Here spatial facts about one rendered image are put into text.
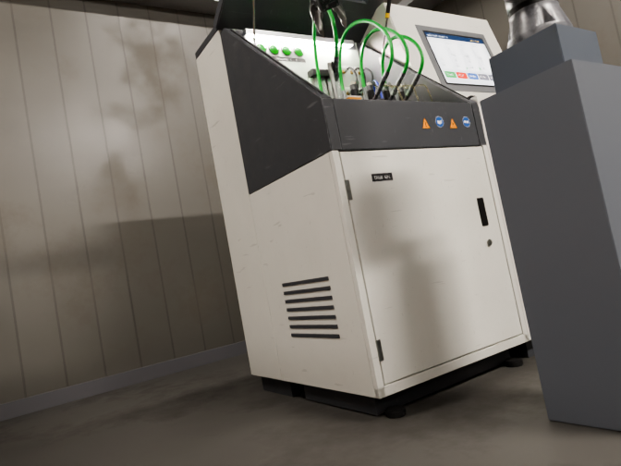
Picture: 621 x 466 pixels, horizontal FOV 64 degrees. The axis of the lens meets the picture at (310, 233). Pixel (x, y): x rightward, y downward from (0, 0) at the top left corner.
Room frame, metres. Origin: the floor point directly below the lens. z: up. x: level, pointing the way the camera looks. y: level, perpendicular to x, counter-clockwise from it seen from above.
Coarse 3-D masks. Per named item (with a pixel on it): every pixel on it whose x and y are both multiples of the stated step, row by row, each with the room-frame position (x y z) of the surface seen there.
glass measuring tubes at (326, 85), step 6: (312, 72) 2.05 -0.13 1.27; (324, 72) 2.08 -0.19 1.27; (312, 78) 2.08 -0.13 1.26; (324, 78) 2.11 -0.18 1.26; (312, 84) 2.07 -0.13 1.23; (318, 84) 2.06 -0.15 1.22; (324, 84) 2.08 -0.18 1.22; (330, 84) 2.10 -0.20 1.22; (336, 84) 2.12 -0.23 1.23; (324, 90) 2.08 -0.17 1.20; (330, 90) 2.10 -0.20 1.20; (330, 96) 2.11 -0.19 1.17
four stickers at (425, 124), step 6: (420, 120) 1.64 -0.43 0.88; (426, 120) 1.66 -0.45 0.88; (438, 120) 1.69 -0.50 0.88; (450, 120) 1.72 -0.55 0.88; (456, 120) 1.74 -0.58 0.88; (462, 120) 1.75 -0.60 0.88; (468, 120) 1.77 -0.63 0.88; (426, 126) 1.65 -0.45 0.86; (438, 126) 1.68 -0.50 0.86; (450, 126) 1.72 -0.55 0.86; (456, 126) 1.73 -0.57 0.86; (468, 126) 1.77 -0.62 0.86
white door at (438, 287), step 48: (384, 192) 1.53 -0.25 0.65; (432, 192) 1.64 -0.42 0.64; (480, 192) 1.76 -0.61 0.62; (384, 240) 1.50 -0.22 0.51; (432, 240) 1.61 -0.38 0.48; (480, 240) 1.73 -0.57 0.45; (384, 288) 1.49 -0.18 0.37; (432, 288) 1.59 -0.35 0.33; (480, 288) 1.70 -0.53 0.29; (384, 336) 1.47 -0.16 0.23; (432, 336) 1.57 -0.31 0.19; (480, 336) 1.68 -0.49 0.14; (384, 384) 1.45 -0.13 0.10
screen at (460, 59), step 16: (432, 32) 2.21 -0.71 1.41; (448, 32) 2.27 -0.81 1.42; (464, 32) 2.34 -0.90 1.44; (432, 48) 2.16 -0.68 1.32; (448, 48) 2.22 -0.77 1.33; (464, 48) 2.28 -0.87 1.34; (480, 48) 2.35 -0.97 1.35; (432, 64) 2.12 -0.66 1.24; (448, 64) 2.18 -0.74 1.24; (464, 64) 2.24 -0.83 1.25; (480, 64) 2.30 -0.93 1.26; (448, 80) 2.13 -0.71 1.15; (464, 80) 2.19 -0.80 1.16; (480, 80) 2.25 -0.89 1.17
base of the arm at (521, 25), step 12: (528, 0) 1.16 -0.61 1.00; (540, 0) 1.15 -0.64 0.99; (552, 0) 1.15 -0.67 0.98; (516, 12) 1.19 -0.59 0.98; (528, 12) 1.16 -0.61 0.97; (540, 12) 1.15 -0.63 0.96; (552, 12) 1.14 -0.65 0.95; (564, 12) 1.17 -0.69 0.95; (516, 24) 1.19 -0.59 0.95; (528, 24) 1.16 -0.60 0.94; (540, 24) 1.14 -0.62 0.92; (552, 24) 1.13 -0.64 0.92; (564, 24) 1.14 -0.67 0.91; (516, 36) 1.18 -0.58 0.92; (528, 36) 1.16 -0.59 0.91
